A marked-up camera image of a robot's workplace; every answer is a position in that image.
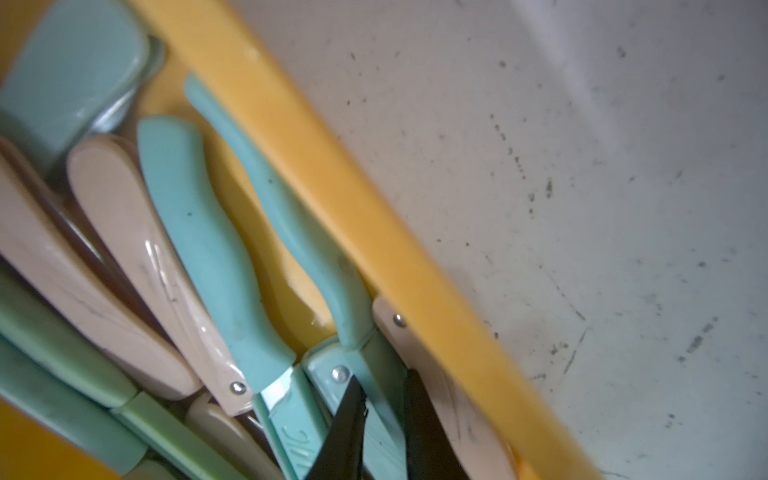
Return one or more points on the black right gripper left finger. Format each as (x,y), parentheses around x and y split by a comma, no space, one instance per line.
(341,455)

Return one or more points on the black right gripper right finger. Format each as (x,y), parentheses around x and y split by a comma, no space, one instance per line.
(429,454)

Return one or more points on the peach fruit knife in tray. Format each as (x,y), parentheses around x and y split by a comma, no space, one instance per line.
(475,444)

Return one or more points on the teal lettered fruit knife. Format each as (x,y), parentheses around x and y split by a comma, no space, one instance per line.
(358,345)

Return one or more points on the beige glossy knife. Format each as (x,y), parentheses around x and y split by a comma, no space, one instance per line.
(40,252)
(104,175)

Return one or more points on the mint knife in tray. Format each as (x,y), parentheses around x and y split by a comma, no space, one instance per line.
(77,75)

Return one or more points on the teal curved handle knife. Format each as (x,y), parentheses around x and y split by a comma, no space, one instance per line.
(174,167)

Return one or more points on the light green knife handle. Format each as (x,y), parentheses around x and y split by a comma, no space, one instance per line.
(38,331)

